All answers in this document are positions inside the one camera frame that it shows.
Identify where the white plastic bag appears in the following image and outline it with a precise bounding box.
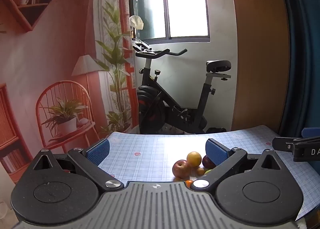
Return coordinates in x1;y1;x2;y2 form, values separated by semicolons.
129;15;145;30

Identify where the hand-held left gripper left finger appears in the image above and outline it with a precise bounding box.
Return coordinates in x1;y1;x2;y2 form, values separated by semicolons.
26;138;125;192

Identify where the red apple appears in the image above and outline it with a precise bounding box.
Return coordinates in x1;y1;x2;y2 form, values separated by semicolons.
172;160;192;179

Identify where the dark blue curtain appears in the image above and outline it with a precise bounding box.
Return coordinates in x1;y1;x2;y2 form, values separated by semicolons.
276;0;320;139

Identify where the dark purple mangosteen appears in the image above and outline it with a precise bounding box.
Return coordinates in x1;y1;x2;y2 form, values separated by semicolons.
202;155;213;169

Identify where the black exercise bike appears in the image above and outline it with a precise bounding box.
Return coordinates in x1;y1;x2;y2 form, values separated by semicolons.
132;39;232;135

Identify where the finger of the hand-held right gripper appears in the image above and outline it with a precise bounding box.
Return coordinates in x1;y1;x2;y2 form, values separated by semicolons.
302;128;320;140
272;136;300;153

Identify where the window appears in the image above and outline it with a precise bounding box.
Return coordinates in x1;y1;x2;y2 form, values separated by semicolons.
132;0;210;44

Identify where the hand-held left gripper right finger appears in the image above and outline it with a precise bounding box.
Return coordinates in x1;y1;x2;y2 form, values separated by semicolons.
191;138;288;193

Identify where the printed wall backdrop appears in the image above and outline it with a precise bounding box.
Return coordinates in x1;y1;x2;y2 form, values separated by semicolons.
0;0;137;184

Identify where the blue plaid tablecloth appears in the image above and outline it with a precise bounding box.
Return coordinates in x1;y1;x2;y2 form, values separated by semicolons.
96;125;320;222

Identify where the large orange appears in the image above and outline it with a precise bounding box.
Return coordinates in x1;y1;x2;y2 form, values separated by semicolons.
187;151;202;167

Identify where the brown wooden panel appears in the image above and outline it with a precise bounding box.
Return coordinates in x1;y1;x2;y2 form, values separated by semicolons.
226;0;290;132

